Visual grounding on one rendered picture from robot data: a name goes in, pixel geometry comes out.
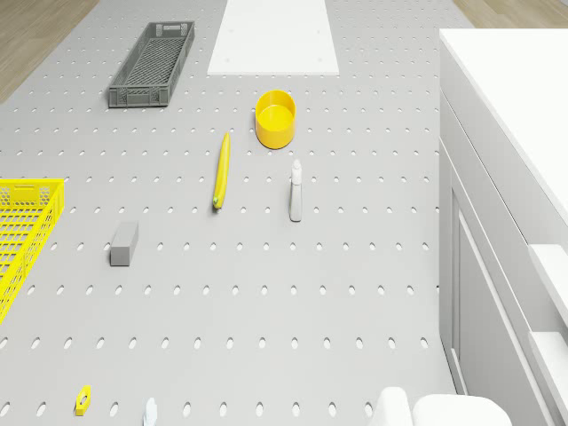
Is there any white cabinet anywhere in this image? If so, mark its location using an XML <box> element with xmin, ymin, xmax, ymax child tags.
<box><xmin>438</xmin><ymin>28</ymin><xmax>568</xmax><ymax>426</ymax></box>

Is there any banana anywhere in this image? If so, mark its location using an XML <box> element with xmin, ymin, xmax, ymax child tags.
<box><xmin>211</xmin><ymin>131</ymin><xmax>233</xmax><ymax>212</ymax></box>

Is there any yellow bowl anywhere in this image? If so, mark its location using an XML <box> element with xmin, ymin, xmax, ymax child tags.
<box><xmin>254</xmin><ymin>89</ymin><xmax>297</xmax><ymax>150</ymax></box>

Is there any grey cube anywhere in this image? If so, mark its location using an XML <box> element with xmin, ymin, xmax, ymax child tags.
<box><xmin>109</xmin><ymin>220</ymin><xmax>140</xmax><ymax>267</ymax></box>

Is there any small yellow nut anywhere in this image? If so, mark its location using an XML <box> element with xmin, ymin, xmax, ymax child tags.
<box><xmin>74</xmin><ymin>384</ymin><xmax>93</xmax><ymax>417</ymax></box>

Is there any yellow basket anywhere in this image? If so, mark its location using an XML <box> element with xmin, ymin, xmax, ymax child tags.
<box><xmin>0</xmin><ymin>177</ymin><xmax>66</xmax><ymax>325</ymax></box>

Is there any small white bottle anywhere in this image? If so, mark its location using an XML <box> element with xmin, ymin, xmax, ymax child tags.
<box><xmin>288</xmin><ymin>159</ymin><xmax>304</xmax><ymax>223</ymax></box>

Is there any dark grey basket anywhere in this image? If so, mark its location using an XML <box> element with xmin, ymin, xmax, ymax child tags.
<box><xmin>107</xmin><ymin>20</ymin><xmax>196</xmax><ymax>109</ymax></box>

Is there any white board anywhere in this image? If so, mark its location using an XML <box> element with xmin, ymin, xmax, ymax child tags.
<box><xmin>207</xmin><ymin>0</ymin><xmax>341</xmax><ymax>76</ymax></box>

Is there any small pale bolt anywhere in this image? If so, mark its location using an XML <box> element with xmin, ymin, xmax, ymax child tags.
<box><xmin>142</xmin><ymin>397</ymin><xmax>159</xmax><ymax>426</ymax></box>

